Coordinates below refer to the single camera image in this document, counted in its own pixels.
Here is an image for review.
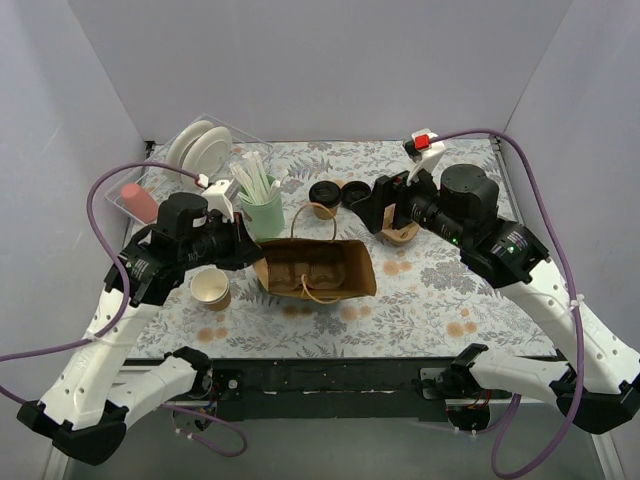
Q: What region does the black coffee cup lid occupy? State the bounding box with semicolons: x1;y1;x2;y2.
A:
308;181;341;209

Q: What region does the brown cardboard cup carrier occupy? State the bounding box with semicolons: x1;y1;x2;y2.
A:
269;262;346;292

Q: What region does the brown paper coffee cup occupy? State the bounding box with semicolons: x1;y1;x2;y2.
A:
309;180;341;220

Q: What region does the green brown paper bag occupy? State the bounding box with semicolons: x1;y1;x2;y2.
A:
252;216;377;305

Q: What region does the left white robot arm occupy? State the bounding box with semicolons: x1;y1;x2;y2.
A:
17;192;263;465

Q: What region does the black coffee lid stack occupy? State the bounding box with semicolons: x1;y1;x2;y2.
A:
341;181;371;209

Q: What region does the green straw holder cup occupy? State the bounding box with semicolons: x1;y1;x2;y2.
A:
238;176;285;240

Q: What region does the pink plastic cup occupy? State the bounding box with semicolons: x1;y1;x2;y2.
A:
120;183;159;224

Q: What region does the white wrapped straws bundle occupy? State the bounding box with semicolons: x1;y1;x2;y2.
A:
230;150;289;206

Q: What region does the white plate rear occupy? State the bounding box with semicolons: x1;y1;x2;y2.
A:
166;120;213;168

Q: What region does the white plate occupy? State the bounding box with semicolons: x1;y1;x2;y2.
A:
182;126;232;178
166;120;213;168

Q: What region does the white plate front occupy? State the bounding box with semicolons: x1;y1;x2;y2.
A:
182;126;232;178

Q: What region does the floral patterned table mat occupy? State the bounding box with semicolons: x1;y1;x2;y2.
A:
130;141;554;359

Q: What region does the clear plastic dish rack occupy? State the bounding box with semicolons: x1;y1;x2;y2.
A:
104;115;275;225

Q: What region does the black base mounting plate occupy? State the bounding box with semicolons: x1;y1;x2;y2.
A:
154;357;506;422

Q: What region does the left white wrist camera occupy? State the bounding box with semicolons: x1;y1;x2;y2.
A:
194;174;236;223

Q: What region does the aluminium frame rail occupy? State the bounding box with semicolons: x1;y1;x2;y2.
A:
42;363;626;480

